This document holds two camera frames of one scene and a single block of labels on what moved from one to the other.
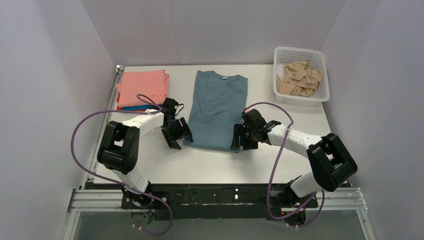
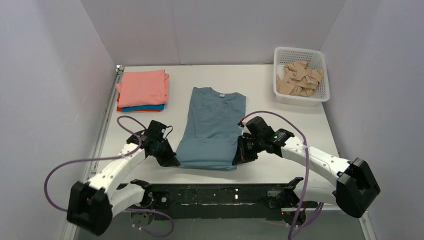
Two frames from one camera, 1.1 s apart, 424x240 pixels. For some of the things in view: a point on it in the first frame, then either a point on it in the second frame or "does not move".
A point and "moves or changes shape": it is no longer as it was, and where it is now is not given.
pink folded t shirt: [143, 87] does not move
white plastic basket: [283, 56] does not move
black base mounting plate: [197, 202] does not move
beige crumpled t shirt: [298, 78] does not move
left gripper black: [177, 131] -> [164, 151]
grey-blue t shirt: [218, 103] moves or changes shape
